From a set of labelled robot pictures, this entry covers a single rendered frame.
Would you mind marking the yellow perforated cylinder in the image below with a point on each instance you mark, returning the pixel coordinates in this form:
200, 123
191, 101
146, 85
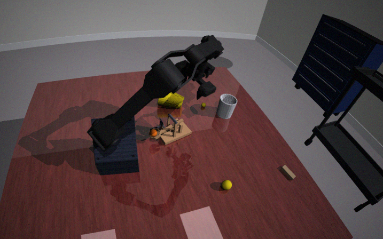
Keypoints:
173, 100

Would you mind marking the white cup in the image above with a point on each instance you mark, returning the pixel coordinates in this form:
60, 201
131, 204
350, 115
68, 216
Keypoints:
226, 106

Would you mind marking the orange ball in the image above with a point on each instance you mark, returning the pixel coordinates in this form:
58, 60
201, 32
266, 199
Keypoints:
153, 133

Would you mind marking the tan rectangular block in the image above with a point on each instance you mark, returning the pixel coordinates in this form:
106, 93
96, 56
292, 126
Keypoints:
288, 172

